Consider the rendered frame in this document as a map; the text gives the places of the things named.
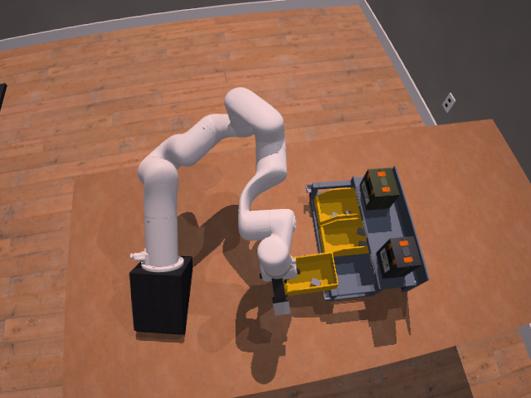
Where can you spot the grey metal shelf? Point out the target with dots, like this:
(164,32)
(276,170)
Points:
(356,272)

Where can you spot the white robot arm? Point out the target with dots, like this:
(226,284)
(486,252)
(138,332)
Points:
(159,175)

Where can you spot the dark olive case with orange latches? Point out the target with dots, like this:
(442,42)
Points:
(379,188)

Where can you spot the black tool case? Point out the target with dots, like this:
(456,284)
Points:
(398,257)

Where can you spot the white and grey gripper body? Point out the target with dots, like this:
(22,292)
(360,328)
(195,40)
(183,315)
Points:
(291,275)

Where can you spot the yellow bin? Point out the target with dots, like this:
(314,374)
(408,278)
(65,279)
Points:
(338,201)
(319,266)
(342,234)

